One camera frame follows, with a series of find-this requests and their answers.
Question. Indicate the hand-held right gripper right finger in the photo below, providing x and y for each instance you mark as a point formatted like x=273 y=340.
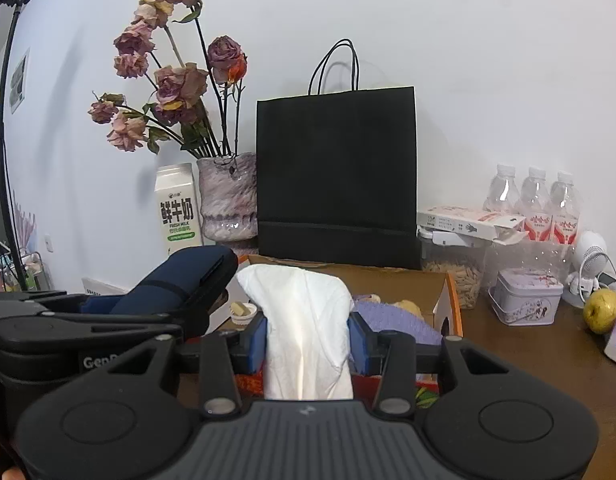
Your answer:
x=359 y=345

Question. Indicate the pale pink bundle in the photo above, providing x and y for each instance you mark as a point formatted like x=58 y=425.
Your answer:
x=25 y=227

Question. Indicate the navy blue pouch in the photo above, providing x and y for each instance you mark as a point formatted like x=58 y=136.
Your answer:
x=152 y=280

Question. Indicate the person's left hand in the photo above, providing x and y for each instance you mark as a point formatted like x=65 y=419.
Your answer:
x=10 y=474

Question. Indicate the white pink flat box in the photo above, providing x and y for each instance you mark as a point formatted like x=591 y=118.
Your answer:
x=463 y=222

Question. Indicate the pale purple tin box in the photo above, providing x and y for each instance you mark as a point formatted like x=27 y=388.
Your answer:
x=528 y=297

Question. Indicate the white wall outlet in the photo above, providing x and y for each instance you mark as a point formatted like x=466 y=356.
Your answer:
x=48 y=243

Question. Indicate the clear water bottle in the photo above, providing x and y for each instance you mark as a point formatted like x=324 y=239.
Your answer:
x=502 y=192
x=535 y=205
x=565 y=210

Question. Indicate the black paper bag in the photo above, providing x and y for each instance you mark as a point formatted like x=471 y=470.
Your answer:
x=338 y=175

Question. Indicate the green apple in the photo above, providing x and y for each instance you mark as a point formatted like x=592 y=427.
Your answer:
x=603 y=310

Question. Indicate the white cloth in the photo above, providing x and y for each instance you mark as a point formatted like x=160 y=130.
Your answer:
x=298 y=320

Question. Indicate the pink mottled vase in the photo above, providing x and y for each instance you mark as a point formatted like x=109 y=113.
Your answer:
x=227 y=200

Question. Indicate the wall poster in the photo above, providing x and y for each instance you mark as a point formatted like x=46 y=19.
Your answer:
x=18 y=80

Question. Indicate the orange cardboard box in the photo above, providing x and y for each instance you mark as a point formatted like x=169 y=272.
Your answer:
x=413 y=285

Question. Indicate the dried rose bouquet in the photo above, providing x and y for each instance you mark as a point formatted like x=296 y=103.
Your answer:
x=180 y=85

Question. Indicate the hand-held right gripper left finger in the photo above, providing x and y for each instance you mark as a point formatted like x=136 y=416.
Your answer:
x=258 y=342

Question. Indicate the small white fan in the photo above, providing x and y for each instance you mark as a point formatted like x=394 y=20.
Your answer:
x=590 y=257

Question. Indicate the purple fuzzy cloth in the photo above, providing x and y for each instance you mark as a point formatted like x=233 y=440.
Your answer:
x=393 y=321

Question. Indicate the small white cup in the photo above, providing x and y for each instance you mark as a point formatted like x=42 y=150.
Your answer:
x=242 y=312

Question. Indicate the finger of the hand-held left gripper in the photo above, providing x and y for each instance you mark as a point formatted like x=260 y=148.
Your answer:
x=112 y=319
x=32 y=301

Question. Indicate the green white milk carton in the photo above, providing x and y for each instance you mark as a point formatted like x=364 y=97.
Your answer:
x=180 y=210

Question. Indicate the clear snack container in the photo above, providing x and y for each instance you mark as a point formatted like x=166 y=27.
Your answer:
x=458 y=275

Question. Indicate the black light stand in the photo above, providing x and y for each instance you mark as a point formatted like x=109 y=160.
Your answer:
x=7 y=85

